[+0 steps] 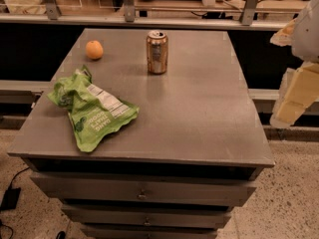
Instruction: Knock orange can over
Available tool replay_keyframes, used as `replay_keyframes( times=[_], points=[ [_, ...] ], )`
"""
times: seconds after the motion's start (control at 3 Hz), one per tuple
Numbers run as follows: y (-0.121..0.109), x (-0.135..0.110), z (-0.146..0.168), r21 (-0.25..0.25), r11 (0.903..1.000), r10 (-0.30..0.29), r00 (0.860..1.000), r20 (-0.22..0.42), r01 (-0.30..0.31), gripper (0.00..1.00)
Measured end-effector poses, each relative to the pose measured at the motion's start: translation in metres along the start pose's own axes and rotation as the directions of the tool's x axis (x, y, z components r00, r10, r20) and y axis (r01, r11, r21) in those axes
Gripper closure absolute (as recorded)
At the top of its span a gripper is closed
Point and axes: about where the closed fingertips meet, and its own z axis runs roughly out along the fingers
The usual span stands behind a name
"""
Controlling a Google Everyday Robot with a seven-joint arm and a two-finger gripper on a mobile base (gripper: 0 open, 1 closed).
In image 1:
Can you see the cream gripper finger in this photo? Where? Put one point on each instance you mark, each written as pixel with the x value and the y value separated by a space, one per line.
pixel 299 89
pixel 283 37

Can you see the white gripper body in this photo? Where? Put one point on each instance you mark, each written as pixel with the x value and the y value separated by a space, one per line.
pixel 307 34

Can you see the orange soda can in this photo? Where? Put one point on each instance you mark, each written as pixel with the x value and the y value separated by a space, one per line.
pixel 157 51

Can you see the grey drawer cabinet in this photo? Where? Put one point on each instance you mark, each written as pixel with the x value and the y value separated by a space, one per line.
pixel 179 168

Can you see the orange fruit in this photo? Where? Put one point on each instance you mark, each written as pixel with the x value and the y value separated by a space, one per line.
pixel 94 50

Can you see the green snack bag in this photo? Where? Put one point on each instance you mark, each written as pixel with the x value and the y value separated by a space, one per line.
pixel 93 112

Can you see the black power adapter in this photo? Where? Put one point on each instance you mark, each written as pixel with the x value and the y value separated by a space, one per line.
pixel 10 199

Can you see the metal railing frame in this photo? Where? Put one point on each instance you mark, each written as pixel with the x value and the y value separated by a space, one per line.
pixel 181 14

